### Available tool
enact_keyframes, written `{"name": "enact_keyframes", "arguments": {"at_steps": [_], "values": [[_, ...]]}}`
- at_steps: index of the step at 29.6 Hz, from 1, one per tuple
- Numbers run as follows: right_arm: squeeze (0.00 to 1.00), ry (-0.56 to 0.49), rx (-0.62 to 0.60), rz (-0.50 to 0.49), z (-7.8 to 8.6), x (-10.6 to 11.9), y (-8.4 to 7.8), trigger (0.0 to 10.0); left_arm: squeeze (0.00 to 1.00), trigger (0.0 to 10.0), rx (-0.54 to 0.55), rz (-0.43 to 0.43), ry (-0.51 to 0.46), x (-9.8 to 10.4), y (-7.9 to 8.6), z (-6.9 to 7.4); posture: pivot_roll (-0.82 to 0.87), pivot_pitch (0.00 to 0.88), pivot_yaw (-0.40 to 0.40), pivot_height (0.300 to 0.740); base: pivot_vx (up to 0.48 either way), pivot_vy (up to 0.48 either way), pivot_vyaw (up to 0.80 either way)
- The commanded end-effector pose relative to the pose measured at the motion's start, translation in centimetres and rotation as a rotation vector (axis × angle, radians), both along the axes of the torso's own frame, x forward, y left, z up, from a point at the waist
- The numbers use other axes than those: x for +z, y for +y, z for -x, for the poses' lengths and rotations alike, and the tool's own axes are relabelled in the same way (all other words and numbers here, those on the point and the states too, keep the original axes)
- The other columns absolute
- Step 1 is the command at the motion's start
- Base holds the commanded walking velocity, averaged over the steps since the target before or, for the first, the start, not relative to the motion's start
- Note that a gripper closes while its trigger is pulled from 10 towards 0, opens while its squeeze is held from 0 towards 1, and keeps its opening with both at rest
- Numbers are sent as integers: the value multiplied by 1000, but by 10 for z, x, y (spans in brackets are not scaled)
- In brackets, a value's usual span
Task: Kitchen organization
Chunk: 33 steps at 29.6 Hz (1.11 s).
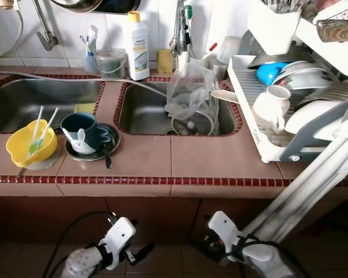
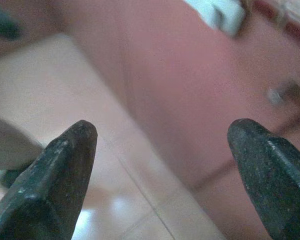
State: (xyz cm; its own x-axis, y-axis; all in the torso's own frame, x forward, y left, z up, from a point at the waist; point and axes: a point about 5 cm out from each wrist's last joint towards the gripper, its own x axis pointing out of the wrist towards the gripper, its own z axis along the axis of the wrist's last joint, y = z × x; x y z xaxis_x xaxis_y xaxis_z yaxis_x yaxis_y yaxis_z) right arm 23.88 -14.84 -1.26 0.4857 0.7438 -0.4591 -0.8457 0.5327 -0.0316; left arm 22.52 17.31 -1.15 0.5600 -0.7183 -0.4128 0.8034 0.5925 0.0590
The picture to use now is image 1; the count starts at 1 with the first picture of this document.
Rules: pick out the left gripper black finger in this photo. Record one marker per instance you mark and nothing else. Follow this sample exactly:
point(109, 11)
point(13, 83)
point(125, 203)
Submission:
point(131, 222)
point(142, 252)

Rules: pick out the metal fork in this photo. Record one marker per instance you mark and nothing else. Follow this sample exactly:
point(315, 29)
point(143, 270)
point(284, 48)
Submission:
point(107, 157)

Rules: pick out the dark teal mug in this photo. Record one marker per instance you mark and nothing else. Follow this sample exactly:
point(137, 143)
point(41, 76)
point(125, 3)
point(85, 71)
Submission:
point(75, 123)

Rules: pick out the yellow plastic bowl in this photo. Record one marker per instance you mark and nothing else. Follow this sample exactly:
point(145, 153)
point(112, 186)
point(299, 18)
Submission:
point(20, 147)

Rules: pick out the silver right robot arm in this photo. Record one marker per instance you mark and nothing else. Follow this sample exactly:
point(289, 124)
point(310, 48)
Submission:
point(267, 263)

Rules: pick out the chrome kitchen faucet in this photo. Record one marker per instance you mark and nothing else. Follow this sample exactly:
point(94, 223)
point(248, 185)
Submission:
point(180, 35)

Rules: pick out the round steel bowl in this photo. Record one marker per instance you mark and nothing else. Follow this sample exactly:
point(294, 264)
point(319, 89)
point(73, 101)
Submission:
point(115, 142)

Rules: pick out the white folding stand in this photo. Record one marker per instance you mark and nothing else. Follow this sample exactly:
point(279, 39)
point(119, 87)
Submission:
point(301, 191)

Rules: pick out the steel sink basin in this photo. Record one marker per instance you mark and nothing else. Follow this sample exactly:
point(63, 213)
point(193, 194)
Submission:
point(139, 110)
point(46, 95)

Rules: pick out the steel pot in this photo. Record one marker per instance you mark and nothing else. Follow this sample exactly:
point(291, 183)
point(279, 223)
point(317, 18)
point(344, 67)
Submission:
point(191, 126)

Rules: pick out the yellow sponge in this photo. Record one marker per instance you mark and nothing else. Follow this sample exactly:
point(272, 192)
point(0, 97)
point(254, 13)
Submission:
point(165, 61)
point(86, 108)

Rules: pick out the clear plastic bag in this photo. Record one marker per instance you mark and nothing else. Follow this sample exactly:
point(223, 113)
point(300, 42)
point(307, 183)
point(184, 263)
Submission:
point(188, 92)

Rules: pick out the white ceramic pitcher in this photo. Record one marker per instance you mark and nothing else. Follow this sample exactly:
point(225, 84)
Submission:
point(269, 107)

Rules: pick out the white dish rack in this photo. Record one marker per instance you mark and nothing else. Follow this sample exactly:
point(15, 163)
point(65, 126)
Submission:
point(243, 98)

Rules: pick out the clear plastic bucket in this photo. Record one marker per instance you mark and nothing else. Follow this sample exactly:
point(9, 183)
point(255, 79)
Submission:
point(111, 66)

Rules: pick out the translucent toothbrush cup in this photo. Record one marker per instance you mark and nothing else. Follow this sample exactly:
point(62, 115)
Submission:
point(90, 63)

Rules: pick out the white detergent bottle yellow cap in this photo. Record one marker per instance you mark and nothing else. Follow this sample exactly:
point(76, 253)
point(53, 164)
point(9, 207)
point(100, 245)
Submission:
point(138, 52)

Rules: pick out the steel cup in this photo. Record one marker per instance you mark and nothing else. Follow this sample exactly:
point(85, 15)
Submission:
point(219, 69)

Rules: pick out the blue bowl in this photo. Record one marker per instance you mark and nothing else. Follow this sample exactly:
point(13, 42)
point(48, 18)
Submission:
point(268, 73)

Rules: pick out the blue toothbrush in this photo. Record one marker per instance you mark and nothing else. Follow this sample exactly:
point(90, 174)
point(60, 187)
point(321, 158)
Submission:
point(84, 43)

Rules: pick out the white toothbrush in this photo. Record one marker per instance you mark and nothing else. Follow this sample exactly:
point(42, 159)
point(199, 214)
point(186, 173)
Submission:
point(92, 35)

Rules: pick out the white ceramic bowl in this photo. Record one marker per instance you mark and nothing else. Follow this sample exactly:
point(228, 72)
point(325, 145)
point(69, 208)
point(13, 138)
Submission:
point(301, 78)

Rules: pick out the translucent plastic container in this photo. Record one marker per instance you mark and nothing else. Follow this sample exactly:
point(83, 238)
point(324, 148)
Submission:
point(226, 49)

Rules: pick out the steel mixing bowl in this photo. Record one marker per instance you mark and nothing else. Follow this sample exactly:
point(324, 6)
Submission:
point(272, 58)

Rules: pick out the hanging black frying pan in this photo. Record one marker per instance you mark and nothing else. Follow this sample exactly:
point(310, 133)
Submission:
point(119, 6)

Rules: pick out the white bottle green cap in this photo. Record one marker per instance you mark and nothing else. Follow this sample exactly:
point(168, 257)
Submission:
point(188, 11)

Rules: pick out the hanging steel wok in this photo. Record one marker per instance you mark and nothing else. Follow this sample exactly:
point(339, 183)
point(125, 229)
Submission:
point(75, 4)

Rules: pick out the white cutlery holder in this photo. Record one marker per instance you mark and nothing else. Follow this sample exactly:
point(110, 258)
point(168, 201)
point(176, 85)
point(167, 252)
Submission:
point(272, 29)

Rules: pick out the brown marbled dish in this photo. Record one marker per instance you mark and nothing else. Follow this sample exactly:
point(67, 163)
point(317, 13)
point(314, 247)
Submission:
point(336, 30)

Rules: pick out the floral white plate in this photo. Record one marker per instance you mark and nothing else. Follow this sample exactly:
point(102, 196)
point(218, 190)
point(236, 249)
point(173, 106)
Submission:
point(345, 13)

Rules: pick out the white water heater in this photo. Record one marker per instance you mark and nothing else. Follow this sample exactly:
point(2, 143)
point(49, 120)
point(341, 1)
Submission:
point(6, 3)

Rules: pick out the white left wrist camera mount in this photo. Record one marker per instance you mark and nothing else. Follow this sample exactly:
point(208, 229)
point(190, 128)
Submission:
point(119, 231)

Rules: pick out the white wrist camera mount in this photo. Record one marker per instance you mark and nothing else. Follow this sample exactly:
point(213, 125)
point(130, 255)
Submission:
point(223, 229)
point(119, 231)

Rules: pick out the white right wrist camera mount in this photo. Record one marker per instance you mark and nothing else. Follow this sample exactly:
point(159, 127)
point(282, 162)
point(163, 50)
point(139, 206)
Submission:
point(223, 229)

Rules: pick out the grey wall tap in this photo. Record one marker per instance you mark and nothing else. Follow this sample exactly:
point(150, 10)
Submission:
point(46, 37)

